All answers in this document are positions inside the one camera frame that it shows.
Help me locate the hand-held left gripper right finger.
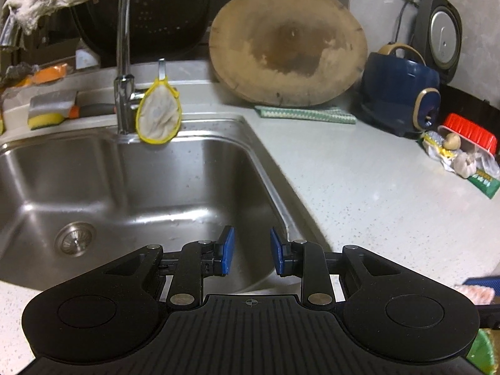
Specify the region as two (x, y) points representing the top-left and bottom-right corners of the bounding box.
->
(270, 227), (400, 310)

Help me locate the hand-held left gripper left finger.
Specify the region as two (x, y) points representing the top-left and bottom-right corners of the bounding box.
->
(105, 226), (236, 310)

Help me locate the yellow rimmed mesh strainer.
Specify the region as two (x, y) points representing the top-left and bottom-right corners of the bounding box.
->
(135, 58), (183, 146)

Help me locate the white plastic bag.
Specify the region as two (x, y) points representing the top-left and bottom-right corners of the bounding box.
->
(420, 130), (500, 181)

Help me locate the green packet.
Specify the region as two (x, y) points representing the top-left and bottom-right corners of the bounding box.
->
(467, 170), (500, 199)

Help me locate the stainless steel sink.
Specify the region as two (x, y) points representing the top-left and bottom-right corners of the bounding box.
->
(0, 113), (333, 295)

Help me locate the green striped dish cloth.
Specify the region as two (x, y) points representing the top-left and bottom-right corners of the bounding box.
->
(255, 105), (358, 126)

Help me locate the round sink drain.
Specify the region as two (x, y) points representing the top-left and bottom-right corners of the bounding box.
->
(54, 221), (97, 256)

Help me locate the navy blue electric kettle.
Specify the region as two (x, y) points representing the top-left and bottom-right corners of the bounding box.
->
(359, 42), (442, 138)

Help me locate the pink striped fabric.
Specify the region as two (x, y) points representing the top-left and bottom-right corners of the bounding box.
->
(455, 283), (496, 305)

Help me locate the round wooden cutting board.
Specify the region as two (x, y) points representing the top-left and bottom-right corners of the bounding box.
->
(208, 0), (368, 108)

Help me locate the garlic bulb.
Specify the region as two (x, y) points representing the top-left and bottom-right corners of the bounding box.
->
(453, 152), (485, 176)

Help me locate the yellow grey sponge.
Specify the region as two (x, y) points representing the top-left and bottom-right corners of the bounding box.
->
(27, 90), (79, 131)

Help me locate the red plastic container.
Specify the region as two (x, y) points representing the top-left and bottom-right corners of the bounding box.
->
(437, 112), (499, 155)

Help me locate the chrome kitchen faucet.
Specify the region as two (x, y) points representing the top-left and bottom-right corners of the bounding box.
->
(100, 0), (148, 136)

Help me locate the black countertop appliance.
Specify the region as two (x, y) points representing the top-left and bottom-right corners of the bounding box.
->
(439, 83), (500, 133)

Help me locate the black perforated pan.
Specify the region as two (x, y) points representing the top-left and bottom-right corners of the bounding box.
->
(70, 0), (212, 58)

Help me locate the dark grey rice cooker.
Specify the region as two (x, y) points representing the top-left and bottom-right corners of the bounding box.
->
(415, 0), (464, 85)

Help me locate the dark steel wool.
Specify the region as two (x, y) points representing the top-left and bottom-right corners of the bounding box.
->
(0, 62), (38, 88)

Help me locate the grey orange handled tool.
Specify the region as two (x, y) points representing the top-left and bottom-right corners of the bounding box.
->
(69, 102), (117, 120)

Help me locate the black power cable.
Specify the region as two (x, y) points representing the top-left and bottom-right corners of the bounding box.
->
(392, 0), (415, 45)

